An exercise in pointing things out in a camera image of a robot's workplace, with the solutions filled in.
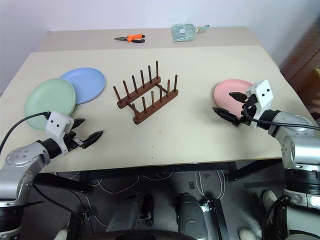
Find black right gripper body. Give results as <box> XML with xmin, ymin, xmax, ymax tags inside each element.
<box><xmin>232</xmin><ymin>93</ymin><xmax>258</xmax><ymax>128</ymax></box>

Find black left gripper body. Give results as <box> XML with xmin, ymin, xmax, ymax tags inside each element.
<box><xmin>63</xmin><ymin>131</ymin><xmax>85</xmax><ymax>152</ymax></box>

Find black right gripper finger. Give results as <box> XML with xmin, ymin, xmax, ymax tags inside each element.
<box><xmin>228</xmin><ymin>92</ymin><xmax>249</xmax><ymax>103</ymax></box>
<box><xmin>212</xmin><ymin>106</ymin><xmax>244</xmax><ymax>126</ymax></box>

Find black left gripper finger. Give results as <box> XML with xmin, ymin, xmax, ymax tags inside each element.
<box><xmin>82</xmin><ymin>130</ymin><xmax>105</xmax><ymax>150</ymax></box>
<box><xmin>72</xmin><ymin>118</ymin><xmax>86</xmax><ymax>131</ymax></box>

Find wooden dish rack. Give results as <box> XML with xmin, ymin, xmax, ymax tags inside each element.
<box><xmin>112</xmin><ymin>60</ymin><xmax>180</xmax><ymax>125</ymax></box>

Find pink plate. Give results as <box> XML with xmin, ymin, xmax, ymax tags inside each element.
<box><xmin>213</xmin><ymin>79</ymin><xmax>256</xmax><ymax>120</ymax></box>

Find green plate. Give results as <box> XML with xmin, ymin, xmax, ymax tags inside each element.
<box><xmin>24</xmin><ymin>78</ymin><xmax>77</xmax><ymax>130</ymax></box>

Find blue plate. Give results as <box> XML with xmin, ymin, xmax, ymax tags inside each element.
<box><xmin>59</xmin><ymin>67</ymin><xmax>107</xmax><ymax>105</ymax></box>

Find brown wooden furniture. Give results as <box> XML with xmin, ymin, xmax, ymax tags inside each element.
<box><xmin>279</xmin><ymin>24</ymin><xmax>320</xmax><ymax>116</ymax></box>

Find grey left robot leg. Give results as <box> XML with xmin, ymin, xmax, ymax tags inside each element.
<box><xmin>106</xmin><ymin>193</ymin><xmax>155</xmax><ymax>235</ymax></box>

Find grey robot leg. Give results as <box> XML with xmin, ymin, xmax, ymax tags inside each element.
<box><xmin>106</xmin><ymin>193</ymin><xmax>155</xmax><ymax>235</ymax></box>
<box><xmin>176</xmin><ymin>192</ymin><xmax>208</xmax><ymax>237</ymax></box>

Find green packaged item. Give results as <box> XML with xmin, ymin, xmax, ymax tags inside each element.
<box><xmin>171</xmin><ymin>22</ymin><xmax>210</xmax><ymax>43</ymax></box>

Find grey right robot leg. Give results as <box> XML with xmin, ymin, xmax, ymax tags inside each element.
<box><xmin>176</xmin><ymin>192</ymin><xmax>208</xmax><ymax>237</ymax></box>

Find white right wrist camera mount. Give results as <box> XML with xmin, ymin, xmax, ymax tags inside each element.
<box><xmin>245</xmin><ymin>80</ymin><xmax>274</xmax><ymax>130</ymax></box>

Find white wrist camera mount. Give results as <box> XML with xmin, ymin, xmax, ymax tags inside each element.
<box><xmin>45</xmin><ymin>111</ymin><xmax>75</xmax><ymax>157</ymax></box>
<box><xmin>245</xmin><ymin>80</ymin><xmax>274</xmax><ymax>130</ymax></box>

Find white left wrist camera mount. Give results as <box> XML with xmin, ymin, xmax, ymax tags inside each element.
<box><xmin>45</xmin><ymin>111</ymin><xmax>75</xmax><ymax>157</ymax></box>

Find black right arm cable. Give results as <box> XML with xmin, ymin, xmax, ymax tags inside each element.
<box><xmin>241</xmin><ymin>102</ymin><xmax>320</xmax><ymax>131</ymax></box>

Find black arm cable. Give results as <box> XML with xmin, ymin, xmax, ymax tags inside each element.
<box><xmin>241</xmin><ymin>102</ymin><xmax>320</xmax><ymax>131</ymax></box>
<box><xmin>0</xmin><ymin>111</ymin><xmax>51</xmax><ymax>156</ymax></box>

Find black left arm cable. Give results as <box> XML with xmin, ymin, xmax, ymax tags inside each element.
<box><xmin>0</xmin><ymin>111</ymin><xmax>51</xmax><ymax>156</ymax></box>

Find black table frame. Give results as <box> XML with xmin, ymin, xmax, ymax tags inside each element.
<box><xmin>32</xmin><ymin>159</ymin><xmax>283</xmax><ymax>240</ymax></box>

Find white floor cable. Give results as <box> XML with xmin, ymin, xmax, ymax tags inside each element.
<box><xmin>67</xmin><ymin>169</ymin><xmax>226</xmax><ymax>201</ymax></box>

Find orange handled pliers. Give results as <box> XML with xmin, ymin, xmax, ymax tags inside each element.
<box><xmin>113</xmin><ymin>33</ymin><xmax>146</xmax><ymax>45</ymax></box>

